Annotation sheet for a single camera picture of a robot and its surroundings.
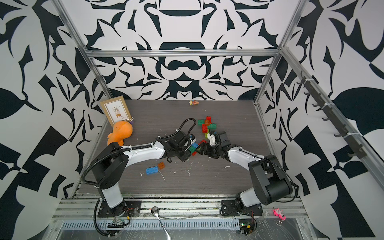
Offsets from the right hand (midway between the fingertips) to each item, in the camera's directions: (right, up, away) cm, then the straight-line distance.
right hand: (200, 149), depth 90 cm
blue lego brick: (-27, -11, -5) cm, 30 cm away
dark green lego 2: (-5, +1, -3) cm, 6 cm away
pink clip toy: (+36, -27, -17) cm, 48 cm away
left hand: (-7, -1, +1) cm, 7 cm away
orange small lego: (-22, -9, -3) cm, 24 cm away
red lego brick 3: (+7, +18, +16) cm, 25 cm away
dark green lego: (+9, +12, +12) cm, 20 cm away
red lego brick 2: (-4, -3, +2) cm, 5 cm away
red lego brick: (+4, +11, +12) cm, 17 cm away
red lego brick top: (+2, +4, +7) cm, 8 cm away
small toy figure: (-4, +30, +27) cm, 40 cm away
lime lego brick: (+5, +8, +12) cm, 15 cm away
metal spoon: (-23, -27, -15) cm, 39 cm away
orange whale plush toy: (-49, +11, +6) cm, 50 cm away
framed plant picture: (-56, +23, +12) cm, 62 cm away
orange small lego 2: (+5, +15, +12) cm, 20 cm away
